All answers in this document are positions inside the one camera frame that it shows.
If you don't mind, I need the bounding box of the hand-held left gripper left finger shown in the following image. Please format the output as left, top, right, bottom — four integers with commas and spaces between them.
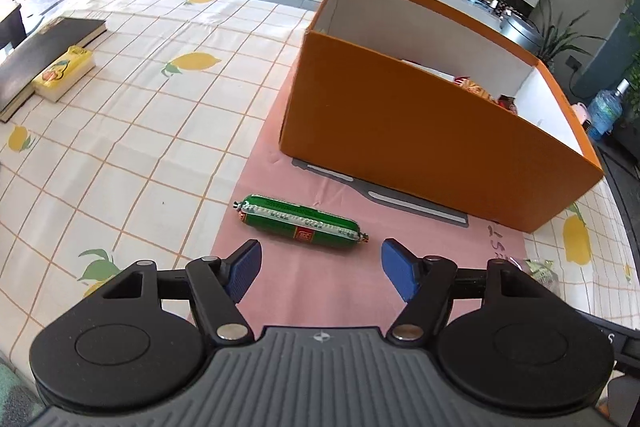
100, 238, 264, 343

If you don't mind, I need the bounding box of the orange cardboard box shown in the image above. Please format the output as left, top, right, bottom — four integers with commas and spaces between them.
278, 0, 605, 234

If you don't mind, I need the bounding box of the lemon print tablecloth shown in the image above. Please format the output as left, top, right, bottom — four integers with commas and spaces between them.
0, 0, 640, 358

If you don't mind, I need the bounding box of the clear green snack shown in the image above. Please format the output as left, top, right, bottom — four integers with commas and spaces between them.
522, 258, 559, 294

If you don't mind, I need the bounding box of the blue water jug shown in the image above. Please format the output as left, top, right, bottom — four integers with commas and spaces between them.
586, 79, 631, 142

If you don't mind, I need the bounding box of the black book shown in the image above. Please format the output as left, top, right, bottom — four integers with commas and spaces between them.
0, 18, 108, 124

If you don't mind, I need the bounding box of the potted plant with long leaves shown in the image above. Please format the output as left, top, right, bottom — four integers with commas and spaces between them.
532, 0, 607, 74

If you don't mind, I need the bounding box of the shrimp stick snack packet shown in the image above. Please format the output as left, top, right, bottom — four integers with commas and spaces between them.
454, 77, 501, 104

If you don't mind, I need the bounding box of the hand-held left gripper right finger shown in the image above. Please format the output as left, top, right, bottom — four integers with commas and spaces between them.
381, 238, 544, 343

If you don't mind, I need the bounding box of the metal bin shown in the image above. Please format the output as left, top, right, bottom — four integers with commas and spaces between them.
500, 13, 544, 58

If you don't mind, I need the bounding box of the pink mat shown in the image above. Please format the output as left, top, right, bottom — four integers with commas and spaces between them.
210, 57, 532, 329

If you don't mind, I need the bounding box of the green sausage stick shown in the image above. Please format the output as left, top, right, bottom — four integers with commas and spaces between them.
233, 194, 370, 251

